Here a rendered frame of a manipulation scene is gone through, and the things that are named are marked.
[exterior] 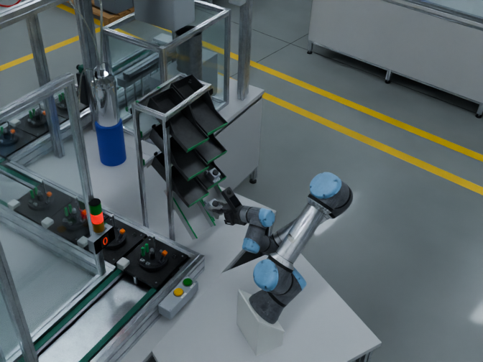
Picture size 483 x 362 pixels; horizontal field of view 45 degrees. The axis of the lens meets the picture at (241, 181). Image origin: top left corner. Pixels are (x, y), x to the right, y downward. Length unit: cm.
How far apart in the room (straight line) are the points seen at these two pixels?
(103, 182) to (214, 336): 125
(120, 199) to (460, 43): 375
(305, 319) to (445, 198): 251
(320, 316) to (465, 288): 175
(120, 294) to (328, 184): 110
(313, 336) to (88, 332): 98
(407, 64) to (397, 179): 160
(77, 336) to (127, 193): 101
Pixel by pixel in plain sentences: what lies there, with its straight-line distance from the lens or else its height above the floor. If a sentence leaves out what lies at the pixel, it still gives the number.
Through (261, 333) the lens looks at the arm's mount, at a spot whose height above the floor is 101.
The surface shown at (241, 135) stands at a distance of 421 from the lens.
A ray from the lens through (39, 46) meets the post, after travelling 335.
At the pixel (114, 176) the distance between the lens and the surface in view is 349.
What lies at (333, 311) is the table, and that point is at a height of 86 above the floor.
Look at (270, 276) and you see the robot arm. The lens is 230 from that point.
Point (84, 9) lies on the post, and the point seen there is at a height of 168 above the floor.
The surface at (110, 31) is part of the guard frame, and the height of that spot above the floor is 155.
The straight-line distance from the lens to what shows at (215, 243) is 303.
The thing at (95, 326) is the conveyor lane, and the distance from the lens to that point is 267.
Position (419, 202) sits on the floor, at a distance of 487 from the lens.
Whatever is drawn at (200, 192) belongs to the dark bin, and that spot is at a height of 120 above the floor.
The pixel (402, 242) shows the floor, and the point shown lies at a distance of 447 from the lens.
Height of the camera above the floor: 300
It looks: 39 degrees down
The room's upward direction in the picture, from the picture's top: 2 degrees clockwise
